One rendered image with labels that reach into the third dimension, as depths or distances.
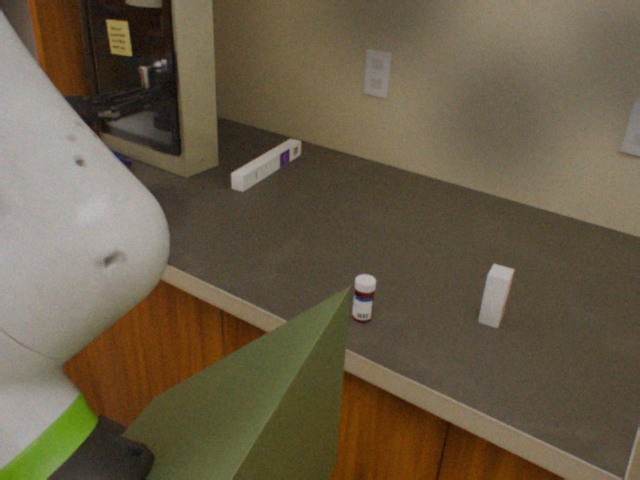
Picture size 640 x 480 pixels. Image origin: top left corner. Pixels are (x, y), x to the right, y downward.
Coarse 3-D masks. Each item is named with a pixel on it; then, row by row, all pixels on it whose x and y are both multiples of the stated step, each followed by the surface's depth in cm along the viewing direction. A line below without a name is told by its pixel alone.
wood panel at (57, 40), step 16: (32, 0) 135; (48, 0) 138; (64, 0) 141; (32, 16) 138; (48, 16) 139; (64, 16) 142; (48, 32) 140; (64, 32) 144; (80, 32) 147; (48, 48) 141; (64, 48) 145; (80, 48) 148; (48, 64) 143; (64, 64) 146; (80, 64) 150; (64, 80) 148; (80, 80) 151
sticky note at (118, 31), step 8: (112, 24) 134; (120, 24) 133; (112, 32) 135; (120, 32) 134; (128, 32) 132; (112, 40) 137; (120, 40) 135; (128, 40) 133; (112, 48) 138; (120, 48) 136; (128, 48) 134
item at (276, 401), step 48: (288, 336) 58; (336, 336) 57; (192, 384) 69; (240, 384) 55; (288, 384) 46; (336, 384) 62; (144, 432) 65; (192, 432) 53; (240, 432) 44; (288, 432) 49; (336, 432) 67
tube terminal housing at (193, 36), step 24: (192, 0) 126; (192, 24) 128; (192, 48) 130; (192, 72) 133; (192, 96) 135; (192, 120) 137; (216, 120) 144; (120, 144) 152; (192, 144) 140; (216, 144) 147; (168, 168) 144; (192, 168) 142
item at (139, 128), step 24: (96, 0) 135; (120, 0) 130; (144, 0) 126; (168, 0) 122; (96, 24) 138; (144, 24) 128; (168, 24) 124; (96, 48) 141; (144, 48) 131; (168, 48) 127; (96, 72) 145; (120, 72) 139; (168, 72) 130; (168, 96) 133; (120, 120) 146; (144, 120) 141; (168, 120) 136; (144, 144) 144; (168, 144) 139
